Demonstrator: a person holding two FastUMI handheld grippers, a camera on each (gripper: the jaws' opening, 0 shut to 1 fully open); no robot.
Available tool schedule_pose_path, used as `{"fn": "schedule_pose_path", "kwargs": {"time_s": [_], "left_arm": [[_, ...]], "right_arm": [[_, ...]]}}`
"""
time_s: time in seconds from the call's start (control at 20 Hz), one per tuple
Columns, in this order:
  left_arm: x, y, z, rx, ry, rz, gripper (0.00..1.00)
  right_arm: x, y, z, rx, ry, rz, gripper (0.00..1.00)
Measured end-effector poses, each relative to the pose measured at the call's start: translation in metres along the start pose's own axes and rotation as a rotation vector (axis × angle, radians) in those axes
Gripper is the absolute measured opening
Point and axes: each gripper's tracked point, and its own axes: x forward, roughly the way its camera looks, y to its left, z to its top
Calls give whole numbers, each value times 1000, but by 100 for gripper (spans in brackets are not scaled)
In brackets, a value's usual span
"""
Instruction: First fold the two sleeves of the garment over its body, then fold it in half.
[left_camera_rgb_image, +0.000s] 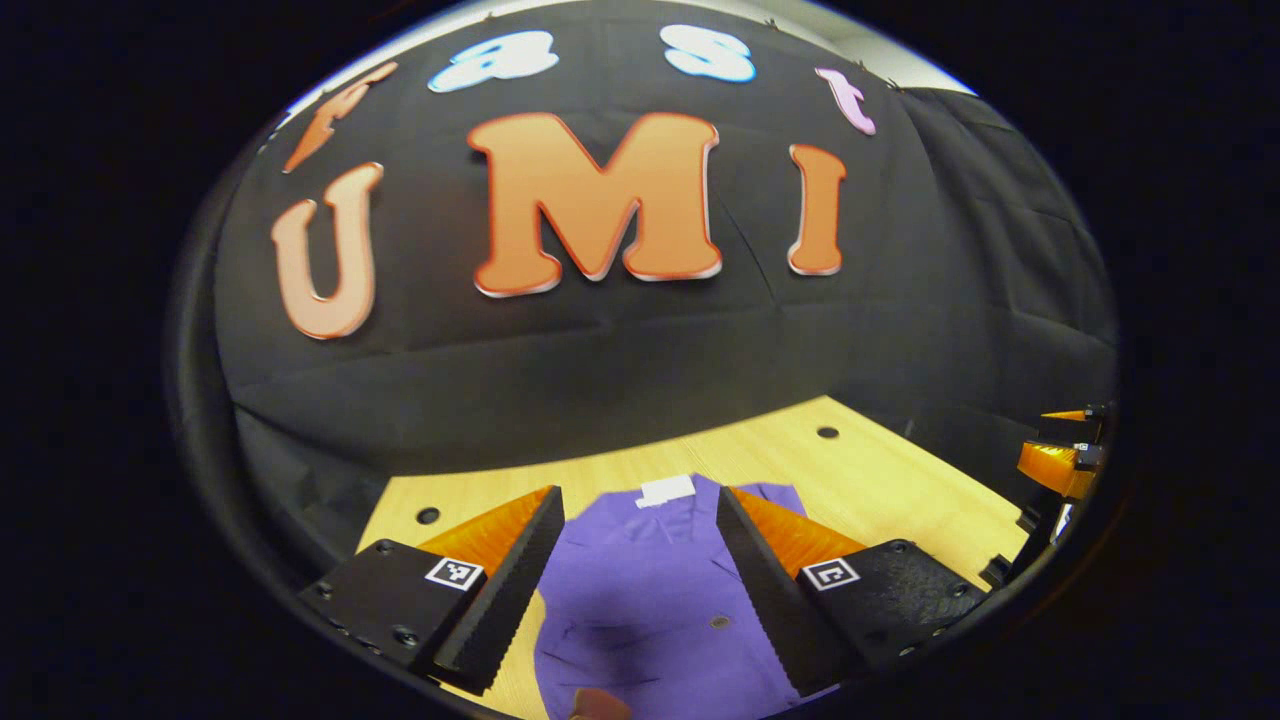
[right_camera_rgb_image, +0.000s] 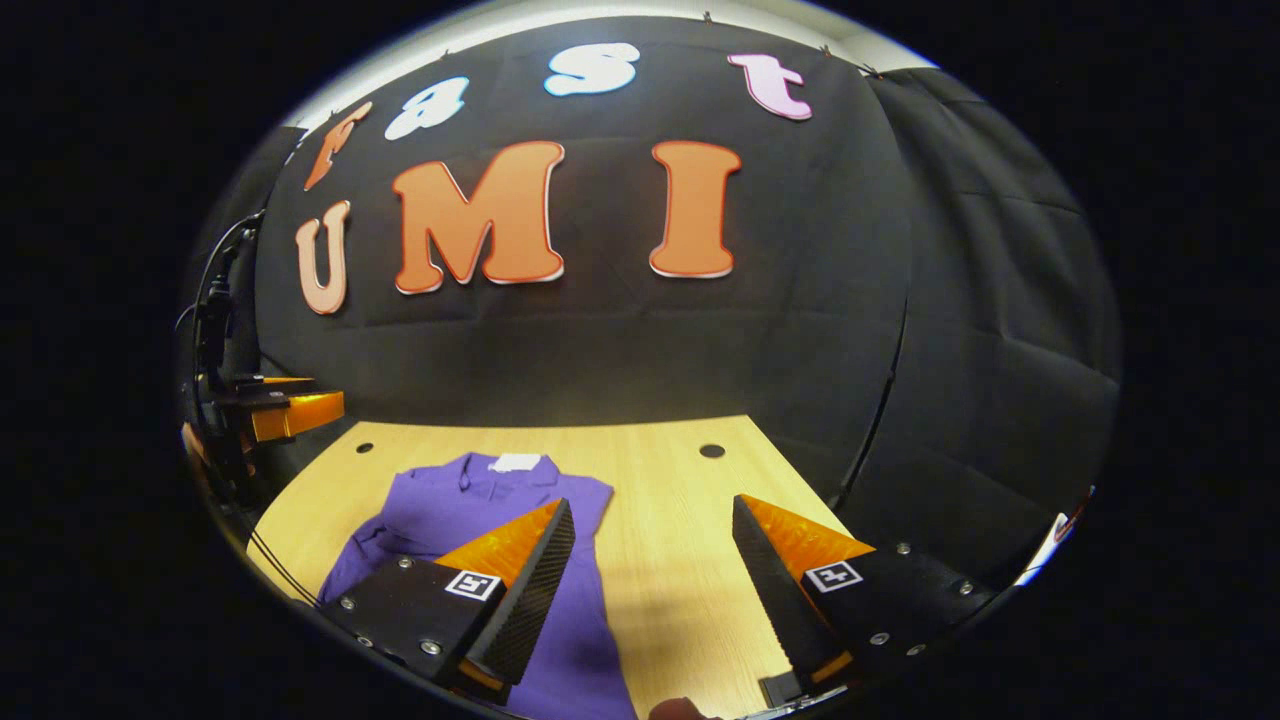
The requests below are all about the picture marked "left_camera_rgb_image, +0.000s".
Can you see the black backdrop cloth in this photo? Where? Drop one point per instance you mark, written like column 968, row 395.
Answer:
column 600, row 370

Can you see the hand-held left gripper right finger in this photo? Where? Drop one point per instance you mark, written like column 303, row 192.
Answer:
column 765, row 590

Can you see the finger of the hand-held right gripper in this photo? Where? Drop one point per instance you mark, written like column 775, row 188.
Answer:
column 1085, row 413
column 1060, row 465

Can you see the purple garment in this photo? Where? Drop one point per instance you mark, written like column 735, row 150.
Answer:
column 650, row 600

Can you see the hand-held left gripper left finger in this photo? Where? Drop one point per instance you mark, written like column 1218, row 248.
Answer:
column 515, row 590

